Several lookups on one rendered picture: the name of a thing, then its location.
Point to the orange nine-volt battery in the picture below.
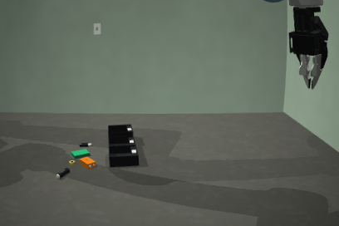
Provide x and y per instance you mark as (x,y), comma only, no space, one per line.
(88,163)

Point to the black aa battery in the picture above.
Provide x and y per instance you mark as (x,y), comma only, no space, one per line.
(62,173)

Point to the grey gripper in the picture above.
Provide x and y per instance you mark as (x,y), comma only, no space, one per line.
(304,44)

